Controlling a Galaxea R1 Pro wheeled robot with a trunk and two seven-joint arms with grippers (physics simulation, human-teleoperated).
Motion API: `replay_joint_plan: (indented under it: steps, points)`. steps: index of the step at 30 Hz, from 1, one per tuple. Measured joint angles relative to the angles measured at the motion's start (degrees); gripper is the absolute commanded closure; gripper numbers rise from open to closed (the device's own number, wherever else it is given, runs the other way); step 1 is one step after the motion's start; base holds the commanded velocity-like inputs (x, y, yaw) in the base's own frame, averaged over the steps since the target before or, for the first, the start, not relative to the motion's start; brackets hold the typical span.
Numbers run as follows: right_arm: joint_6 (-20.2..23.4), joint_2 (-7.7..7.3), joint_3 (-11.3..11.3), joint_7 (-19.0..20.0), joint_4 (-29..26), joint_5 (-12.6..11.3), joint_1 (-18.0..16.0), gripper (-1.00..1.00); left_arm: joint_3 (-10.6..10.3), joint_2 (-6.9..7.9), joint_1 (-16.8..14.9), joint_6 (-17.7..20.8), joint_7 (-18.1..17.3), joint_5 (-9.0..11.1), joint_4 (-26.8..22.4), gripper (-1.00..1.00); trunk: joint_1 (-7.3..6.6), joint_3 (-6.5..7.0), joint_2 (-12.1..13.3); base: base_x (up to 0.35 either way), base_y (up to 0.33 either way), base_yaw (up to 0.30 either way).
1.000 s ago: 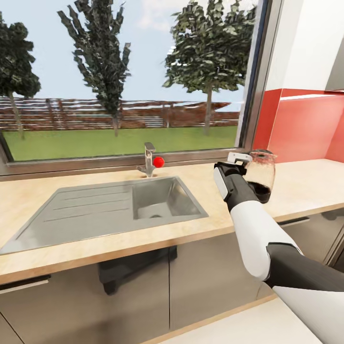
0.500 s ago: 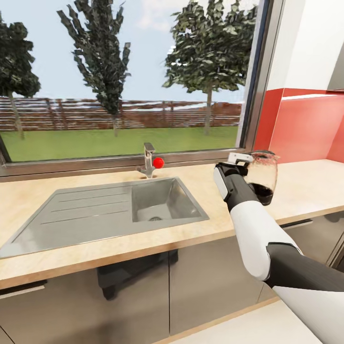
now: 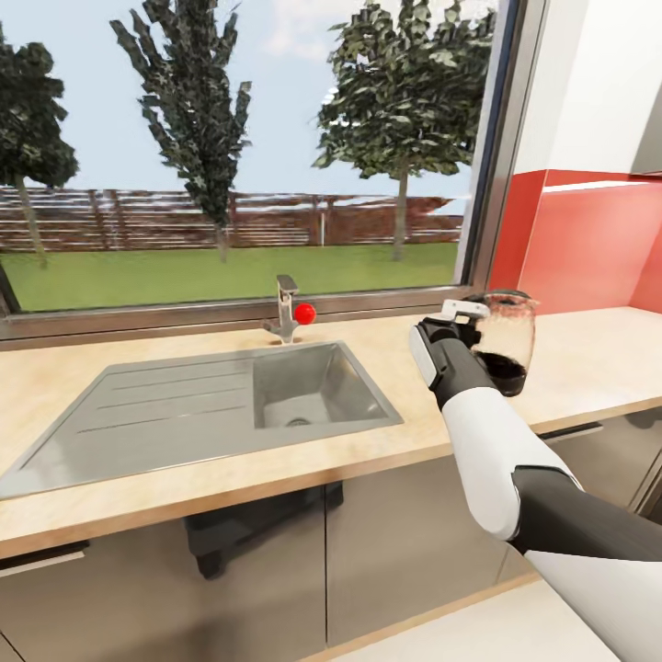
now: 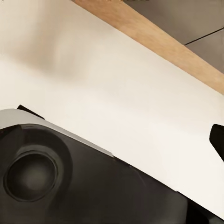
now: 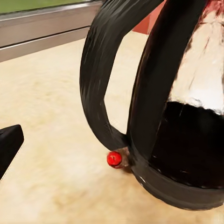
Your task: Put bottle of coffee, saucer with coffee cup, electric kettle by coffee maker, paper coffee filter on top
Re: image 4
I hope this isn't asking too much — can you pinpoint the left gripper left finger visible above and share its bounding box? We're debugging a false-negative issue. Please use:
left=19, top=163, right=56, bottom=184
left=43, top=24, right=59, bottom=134
left=0, top=125, right=24, bottom=180

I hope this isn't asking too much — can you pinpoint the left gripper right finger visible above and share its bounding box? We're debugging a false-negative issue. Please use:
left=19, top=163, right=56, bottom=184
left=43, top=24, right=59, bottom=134
left=209, top=124, right=224, bottom=162

